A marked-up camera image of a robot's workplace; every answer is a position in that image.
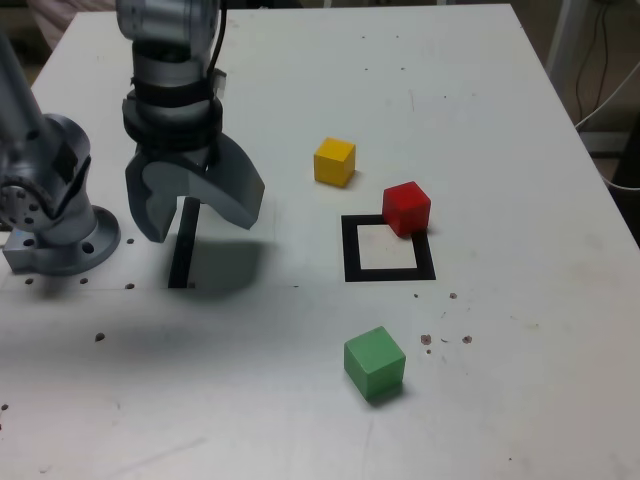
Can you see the grey shelf board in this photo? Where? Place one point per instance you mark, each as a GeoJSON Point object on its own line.
{"type": "Point", "coordinates": [600, 142]}

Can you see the red cube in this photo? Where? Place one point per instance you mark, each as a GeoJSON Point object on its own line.
{"type": "Point", "coordinates": [405, 210]}

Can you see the black tape strip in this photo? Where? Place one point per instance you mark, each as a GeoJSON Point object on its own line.
{"type": "Point", "coordinates": [180, 260]}

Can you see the white metal frame post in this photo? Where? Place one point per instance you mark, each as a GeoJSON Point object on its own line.
{"type": "Point", "coordinates": [560, 35]}

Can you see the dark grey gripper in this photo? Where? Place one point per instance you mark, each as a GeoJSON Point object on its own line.
{"type": "Point", "coordinates": [195, 159]}

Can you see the black tape square outline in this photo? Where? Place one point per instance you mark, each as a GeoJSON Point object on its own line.
{"type": "Point", "coordinates": [390, 275]}

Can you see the yellow cube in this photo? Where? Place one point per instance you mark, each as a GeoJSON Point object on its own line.
{"type": "Point", "coordinates": [334, 165]}

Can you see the green cube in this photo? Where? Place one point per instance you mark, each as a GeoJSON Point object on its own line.
{"type": "Point", "coordinates": [372, 365]}

